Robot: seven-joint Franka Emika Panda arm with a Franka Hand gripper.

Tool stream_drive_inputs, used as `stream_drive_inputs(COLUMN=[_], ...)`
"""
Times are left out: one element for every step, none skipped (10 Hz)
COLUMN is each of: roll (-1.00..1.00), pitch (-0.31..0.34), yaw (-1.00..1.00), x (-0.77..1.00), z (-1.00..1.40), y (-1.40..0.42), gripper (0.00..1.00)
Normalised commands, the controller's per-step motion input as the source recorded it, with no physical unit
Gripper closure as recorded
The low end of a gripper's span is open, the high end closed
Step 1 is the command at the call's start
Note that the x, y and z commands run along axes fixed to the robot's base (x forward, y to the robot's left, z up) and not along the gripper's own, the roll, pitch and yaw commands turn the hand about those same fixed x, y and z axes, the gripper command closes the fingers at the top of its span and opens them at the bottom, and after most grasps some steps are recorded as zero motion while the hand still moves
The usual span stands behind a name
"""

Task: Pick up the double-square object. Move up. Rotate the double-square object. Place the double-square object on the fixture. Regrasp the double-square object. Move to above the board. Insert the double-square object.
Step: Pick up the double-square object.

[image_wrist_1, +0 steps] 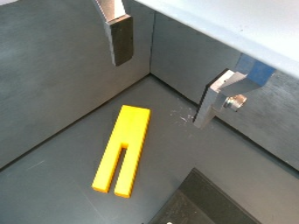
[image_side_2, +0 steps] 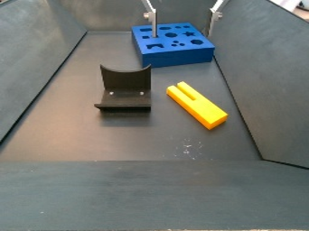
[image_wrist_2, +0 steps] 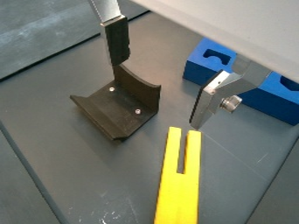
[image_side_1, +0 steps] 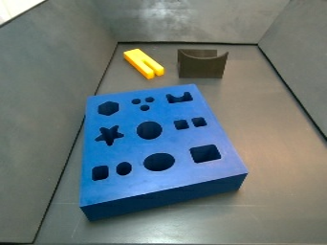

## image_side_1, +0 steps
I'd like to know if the yellow forked double-square block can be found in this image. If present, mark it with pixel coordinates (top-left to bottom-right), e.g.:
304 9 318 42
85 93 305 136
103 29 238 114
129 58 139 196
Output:
125 49 165 79

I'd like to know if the black curved holder stand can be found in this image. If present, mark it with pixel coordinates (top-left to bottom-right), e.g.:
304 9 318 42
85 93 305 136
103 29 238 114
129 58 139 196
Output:
178 49 229 78

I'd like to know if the blue foam shape board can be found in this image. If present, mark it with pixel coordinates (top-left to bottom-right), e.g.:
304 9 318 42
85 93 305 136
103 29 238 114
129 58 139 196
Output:
79 84 249 221

